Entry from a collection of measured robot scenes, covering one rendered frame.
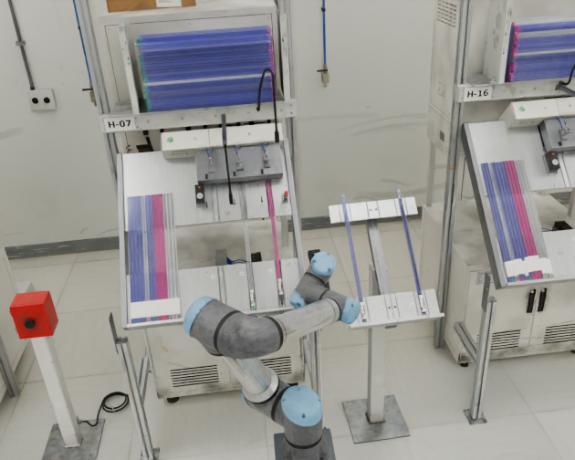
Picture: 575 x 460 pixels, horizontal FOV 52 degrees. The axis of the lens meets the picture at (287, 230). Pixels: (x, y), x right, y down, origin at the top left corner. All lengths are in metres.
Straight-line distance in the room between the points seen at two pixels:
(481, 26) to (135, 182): 1.57
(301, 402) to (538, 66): 1.64
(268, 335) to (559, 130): 1.67
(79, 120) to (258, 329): 2.79
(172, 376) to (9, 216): 2.04
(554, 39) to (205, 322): 1.80
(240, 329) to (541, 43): 1.72
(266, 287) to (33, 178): 2.37
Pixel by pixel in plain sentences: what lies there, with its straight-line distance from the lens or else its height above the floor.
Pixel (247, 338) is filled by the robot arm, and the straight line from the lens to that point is 1.46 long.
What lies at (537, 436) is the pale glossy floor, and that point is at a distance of 2.88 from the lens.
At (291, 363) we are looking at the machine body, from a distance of 2.81.
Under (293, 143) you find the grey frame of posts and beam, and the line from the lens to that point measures 2.49.
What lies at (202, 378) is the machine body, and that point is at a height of 0.16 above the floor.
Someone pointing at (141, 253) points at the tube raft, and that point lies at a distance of 2.33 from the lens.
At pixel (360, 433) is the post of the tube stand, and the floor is 0.01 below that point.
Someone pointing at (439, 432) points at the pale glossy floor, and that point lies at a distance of 2.80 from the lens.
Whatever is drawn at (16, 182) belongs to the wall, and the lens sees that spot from 4.31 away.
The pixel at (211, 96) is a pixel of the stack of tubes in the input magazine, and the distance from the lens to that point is 2.34.
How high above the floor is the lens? 2.02
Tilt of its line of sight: 28 degrees down
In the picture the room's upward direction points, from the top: 4 degrees counter-clockwise
